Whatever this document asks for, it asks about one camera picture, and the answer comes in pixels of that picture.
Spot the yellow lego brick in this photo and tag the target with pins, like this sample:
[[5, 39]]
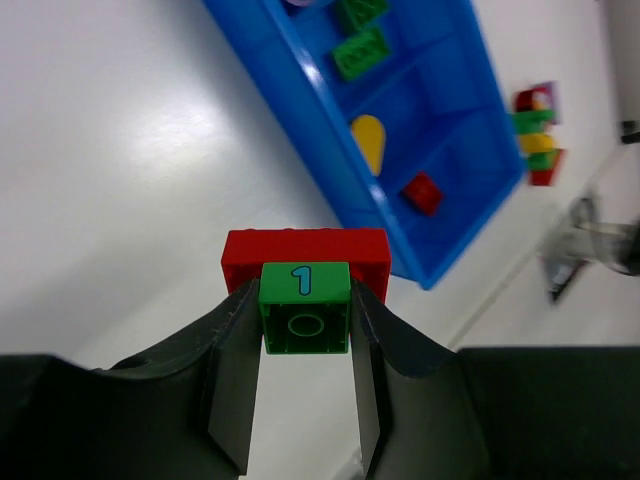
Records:
[[536, 143]]

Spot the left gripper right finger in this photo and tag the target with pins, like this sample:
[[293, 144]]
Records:
[[426, 412]]

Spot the green sloped lego brick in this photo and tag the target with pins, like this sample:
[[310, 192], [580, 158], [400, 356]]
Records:
[[355, 15]]

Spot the green small lego brick right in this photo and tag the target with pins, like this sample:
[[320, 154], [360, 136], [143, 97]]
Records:
[[542, 161]]

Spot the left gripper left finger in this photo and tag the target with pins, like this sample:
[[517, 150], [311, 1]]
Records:
[[181, 409]]

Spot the blue divided plastic bin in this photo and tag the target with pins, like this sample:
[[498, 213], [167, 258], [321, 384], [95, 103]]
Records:
[[395, 111]]

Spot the small red lego brick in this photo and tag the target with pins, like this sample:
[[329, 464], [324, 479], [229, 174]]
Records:
[[423, 194]]

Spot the purple round lego piece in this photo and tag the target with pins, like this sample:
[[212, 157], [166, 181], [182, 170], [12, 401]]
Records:
[[300, 3]]

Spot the green striped lego brick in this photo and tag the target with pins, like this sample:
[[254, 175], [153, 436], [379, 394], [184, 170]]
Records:
[[533, 121]]

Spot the red half round lego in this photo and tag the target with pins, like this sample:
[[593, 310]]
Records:
[[546, 178]]

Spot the yellow oval lego piece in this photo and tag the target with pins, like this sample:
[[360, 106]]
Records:
[[370, 136]]

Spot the red white flower lego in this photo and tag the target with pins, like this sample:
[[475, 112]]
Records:
[[534, 99]]

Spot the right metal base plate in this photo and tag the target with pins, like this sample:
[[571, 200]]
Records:
[[582, 238]]

